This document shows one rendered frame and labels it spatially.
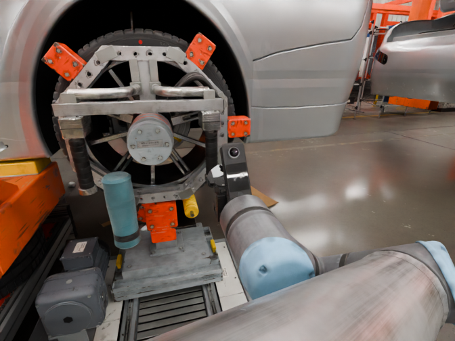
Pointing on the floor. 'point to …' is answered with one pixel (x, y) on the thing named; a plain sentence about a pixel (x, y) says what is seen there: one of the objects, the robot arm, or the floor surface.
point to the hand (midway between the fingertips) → (219, 166)
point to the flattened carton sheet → (263, 197)
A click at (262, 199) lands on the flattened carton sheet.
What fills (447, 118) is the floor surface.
